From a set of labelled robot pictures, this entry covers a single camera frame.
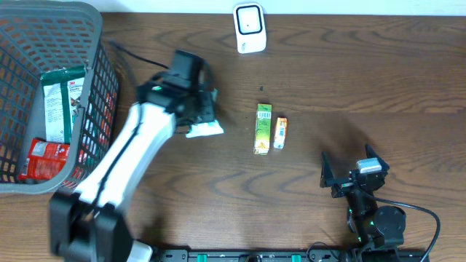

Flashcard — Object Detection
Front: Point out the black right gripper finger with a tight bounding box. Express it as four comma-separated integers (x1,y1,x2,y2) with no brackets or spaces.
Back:
320,152,334,188
365,143,390,171

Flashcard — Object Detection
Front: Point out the white teal wipes packet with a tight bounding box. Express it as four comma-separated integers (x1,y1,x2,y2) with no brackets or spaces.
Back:
186,120,224,138

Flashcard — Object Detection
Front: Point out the small orange candy box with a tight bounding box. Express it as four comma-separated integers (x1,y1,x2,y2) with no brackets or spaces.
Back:
273,117,288,149

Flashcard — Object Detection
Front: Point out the green snack box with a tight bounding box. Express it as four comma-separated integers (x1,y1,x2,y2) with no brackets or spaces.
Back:
253,103,272,155

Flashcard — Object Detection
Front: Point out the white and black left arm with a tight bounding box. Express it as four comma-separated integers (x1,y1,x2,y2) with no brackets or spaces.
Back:
49,50,215,261

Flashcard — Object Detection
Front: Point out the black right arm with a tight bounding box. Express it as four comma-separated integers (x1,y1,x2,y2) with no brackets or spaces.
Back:
320,145,406,261

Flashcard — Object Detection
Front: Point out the green white 3M packet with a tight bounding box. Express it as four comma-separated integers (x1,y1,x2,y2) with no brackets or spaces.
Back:
40,66,86,144

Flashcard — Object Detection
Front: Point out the grey plastic mesh basket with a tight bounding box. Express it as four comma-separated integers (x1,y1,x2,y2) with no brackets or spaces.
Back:
1,1,119,194

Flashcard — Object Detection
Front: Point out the red snack packet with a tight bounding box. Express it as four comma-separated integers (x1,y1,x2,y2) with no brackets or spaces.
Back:
18,138,70,180

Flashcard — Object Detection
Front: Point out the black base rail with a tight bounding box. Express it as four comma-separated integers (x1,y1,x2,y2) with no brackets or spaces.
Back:
150,247,423,262

